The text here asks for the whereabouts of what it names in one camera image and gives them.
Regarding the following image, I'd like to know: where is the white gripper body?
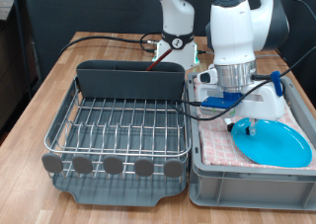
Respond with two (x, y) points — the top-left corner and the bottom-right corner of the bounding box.
(197, 82), (286, 122)

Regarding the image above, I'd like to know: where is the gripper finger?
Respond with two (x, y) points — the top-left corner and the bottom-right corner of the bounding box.
(245, 118), (259, 137)
(226, 117), (237, 133)

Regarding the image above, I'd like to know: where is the blue plastic plate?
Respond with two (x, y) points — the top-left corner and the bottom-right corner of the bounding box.
(230, 116), (313, 169)

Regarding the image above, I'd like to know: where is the reddish brown wooden spoon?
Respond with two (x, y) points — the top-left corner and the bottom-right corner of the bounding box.
(145, 47), (173, 72)

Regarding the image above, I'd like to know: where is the grey dish drying rack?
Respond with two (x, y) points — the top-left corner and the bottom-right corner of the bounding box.
(51, 77), (191, 207)

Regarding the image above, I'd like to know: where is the pink checked towel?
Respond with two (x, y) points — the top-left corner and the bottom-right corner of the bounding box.
(193, 77), (316, 171)

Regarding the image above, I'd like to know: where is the grey plastic crate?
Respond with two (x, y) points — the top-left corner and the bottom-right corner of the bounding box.
(186, 72), (316, 212)

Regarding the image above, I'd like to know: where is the dark grey cutlery holder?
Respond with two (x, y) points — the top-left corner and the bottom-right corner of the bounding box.
(75, 59), (186, 102)

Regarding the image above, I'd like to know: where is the dark backdrop curtain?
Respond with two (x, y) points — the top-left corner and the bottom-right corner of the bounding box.
(19, 0), (316, 107)

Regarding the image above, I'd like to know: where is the black metal pole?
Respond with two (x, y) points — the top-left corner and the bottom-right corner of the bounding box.
(11, 0), (34, 100)

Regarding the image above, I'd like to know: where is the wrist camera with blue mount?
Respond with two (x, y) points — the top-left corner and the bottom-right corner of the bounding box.
(199, 91), (246, 115)

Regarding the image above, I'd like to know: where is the blue cable clip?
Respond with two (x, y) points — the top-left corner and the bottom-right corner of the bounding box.
(271, 70), (284, 98)

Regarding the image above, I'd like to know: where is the black camera cable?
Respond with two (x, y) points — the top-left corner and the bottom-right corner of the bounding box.
(169, 0), (316, 121)

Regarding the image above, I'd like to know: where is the thin grey cable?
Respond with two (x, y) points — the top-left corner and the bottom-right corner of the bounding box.
(197, 49), (280, 59)

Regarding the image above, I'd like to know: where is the metal wire dish rack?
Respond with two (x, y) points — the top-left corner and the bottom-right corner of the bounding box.
(43, 75), (193, 180)

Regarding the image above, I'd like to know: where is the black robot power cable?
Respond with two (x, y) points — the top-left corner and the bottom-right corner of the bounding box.
(58, 32), (163, 55)

